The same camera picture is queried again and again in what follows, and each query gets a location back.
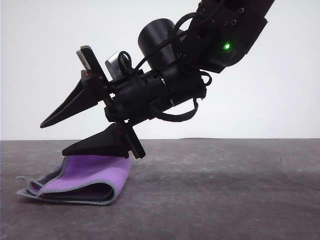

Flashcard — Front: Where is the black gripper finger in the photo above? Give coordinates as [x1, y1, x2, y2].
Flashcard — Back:
[61, 123, 133, 159]
[39, 70, 105, 130]

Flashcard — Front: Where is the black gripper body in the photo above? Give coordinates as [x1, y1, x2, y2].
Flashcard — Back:
[75, 45, 174, 159]

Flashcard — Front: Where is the purple towel with grey hem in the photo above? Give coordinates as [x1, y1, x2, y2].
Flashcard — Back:
[16, 154, 133, 207]

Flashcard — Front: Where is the grey table cloth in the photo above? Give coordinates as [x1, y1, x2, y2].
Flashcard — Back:
[0, 138, 320, 240]

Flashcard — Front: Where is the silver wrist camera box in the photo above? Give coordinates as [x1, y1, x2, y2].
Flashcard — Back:
[104, 51, 134, 81]

